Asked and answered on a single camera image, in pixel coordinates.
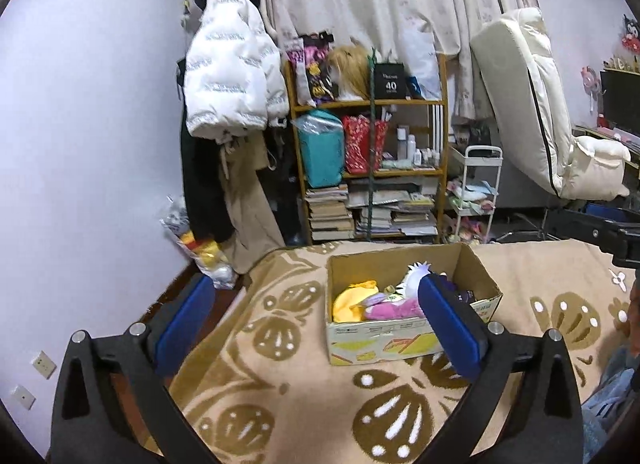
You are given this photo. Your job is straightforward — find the black box marked 40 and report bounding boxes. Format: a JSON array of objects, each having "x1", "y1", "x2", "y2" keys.
[{"x1": 374, "y1": 63, "x2": 412, "y2": 100}]

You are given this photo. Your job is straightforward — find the beige patterned blanket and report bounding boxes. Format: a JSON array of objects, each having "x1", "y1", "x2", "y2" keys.
[{"x1": 145, "y1": 237, "x2": 640, "y2": 464}]

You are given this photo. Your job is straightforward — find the white wall socket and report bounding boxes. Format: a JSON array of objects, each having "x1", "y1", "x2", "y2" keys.
[
  {"x1": 11, "y1": 384, "x2": 37, "y2": 411},
  {"x1": 30, "y1": 350, "x2": 57, "y2": 379}
]

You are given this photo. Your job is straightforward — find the teal bag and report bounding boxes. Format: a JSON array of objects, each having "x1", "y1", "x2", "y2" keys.
[{"x1": 295, "y1": 109, "x2": 346, "y2": 188}]

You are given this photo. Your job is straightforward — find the black monitor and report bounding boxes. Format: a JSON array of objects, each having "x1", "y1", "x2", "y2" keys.
[{"x1": 599, "y1": 69, "x2": 640, "y2": 132}]

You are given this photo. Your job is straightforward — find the blonde wig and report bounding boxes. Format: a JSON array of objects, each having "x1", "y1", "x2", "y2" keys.
[{"x1": 326, "y1": 44, "x2": 373, "y2": 99}]

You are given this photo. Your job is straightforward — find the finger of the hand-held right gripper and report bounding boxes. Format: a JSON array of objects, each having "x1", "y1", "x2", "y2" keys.
[
  {"x1": 585, "y1": 201, "x2": 640, "y2": 225},
  {"x1": 542, "y1": 208, "x2": 623, "y2": 247}
]

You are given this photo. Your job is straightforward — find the purple printed packet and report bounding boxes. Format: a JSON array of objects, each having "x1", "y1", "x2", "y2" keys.
[{"x1": 286, "y1": 33, "x2": 333, "y2": 108}]

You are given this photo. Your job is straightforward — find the printed cardboard box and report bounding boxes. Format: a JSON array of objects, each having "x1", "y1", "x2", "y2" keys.
[{"x1": 325, "y1": 243, "x2": 504, "y2": 366}]

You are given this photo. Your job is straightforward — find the stack of books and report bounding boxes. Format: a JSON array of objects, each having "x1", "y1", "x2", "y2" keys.
[{"x1": 304, "y1": 184, "x2": 356, "y2": 243}]

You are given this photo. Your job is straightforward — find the white and purple plush doll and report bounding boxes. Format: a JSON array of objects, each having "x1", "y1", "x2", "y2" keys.
[{"x1": 397, "y1": 260, "x2": 456, "y2": 295}]

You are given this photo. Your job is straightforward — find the pink fan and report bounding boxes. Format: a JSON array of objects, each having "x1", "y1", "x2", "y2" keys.
[{"x1": 580, "y1": 66, "x2": 606, "y2": 115}]

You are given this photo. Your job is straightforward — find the white utility cart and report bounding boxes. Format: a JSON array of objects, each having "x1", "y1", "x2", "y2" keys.
[{"x1": 446, "y1": 145, "x2": 503, "y2": 245}]

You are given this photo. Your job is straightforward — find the pink plush toy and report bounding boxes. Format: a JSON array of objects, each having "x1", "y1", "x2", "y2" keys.
[{"x1": 362, "y1": 294, "x2": 426, "y2": 321}]

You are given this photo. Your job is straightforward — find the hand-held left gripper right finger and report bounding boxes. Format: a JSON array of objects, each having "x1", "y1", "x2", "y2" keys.
[{"x1": 419, "y1": 274, "x2": 585, "y2": 464}]

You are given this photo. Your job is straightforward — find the pile of papers and magazines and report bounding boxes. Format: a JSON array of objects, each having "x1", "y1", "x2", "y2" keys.
[{"x1": 347, "y1": 179, "x2": 440, "y2": 240}]

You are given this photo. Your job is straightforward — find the white puffer jacket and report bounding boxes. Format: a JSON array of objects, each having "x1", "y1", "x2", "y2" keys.
[{"x1": 184, "y1": 0, "x2": 291, "y2": 140}]

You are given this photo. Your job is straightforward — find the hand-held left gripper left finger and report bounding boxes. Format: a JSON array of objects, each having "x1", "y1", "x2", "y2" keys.
[{"x1": 46, "y1": 273, "x2": 217, "y2": 464}]

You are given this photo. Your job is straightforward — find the blue fluffy cloth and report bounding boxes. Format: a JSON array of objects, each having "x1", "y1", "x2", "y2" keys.
[{"x1": 580, "y1": 347, "x2": 640, "y2": 464}]

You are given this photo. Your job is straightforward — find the black hanging garment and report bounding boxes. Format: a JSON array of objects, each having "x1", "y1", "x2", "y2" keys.
[{"x1": 179, "y1": 59, "x2": 236, "y2": 245}]

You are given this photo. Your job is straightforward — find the plastic bag of plush toys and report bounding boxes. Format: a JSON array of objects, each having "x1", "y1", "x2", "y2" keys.
[{"x1": 159, "y1": 197, "x2": 238, "y2": 291}]

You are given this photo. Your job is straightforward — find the cream recliner chair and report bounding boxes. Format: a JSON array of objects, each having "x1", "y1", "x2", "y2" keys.
[{"x1": 470, "y1": 7, "x2": 632, "y2": 200}]

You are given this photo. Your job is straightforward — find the yellow dog plush toy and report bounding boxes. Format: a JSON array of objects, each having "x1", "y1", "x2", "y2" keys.
[{"x1": 332, "y1": 280, "x2": 380, "y2": 323}]

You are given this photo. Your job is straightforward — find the translucent plastic bag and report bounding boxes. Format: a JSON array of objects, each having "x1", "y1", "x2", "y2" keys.
[{"x1": 400, "y1": 27, "x2": 443, "y2": 100}]

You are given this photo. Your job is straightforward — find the beige hanging garment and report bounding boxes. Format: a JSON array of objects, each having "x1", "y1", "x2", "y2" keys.
[{"x1": 217, "y1": 131, "x2": 287, "y2": 275}]

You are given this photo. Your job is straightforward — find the red gift bag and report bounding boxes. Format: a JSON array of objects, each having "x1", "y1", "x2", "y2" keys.
[{"x1": 342, "y1": 116, "x2": 390, "y2": 175}]

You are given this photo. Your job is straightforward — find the wooden shelf unit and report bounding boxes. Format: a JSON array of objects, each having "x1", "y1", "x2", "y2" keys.
[{"x1": 282, "y1": 52, "x2": 451, "y2": 245}]

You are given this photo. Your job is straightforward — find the row of toiletry bottles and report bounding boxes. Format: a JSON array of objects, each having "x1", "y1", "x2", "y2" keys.
[{"x1": 396, "y1": 127, "x2": 442, "y2": 169}]

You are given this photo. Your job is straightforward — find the black character wall decoration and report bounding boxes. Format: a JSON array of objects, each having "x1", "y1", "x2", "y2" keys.
[{"x1": 621, "y1": 13, "x2": 640, "y2": 51}]

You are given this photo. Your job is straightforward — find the green pole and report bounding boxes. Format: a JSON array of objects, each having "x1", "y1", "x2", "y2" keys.
[{"x1": 366, "y1": 47, "x2": 378, "y2": 242}]

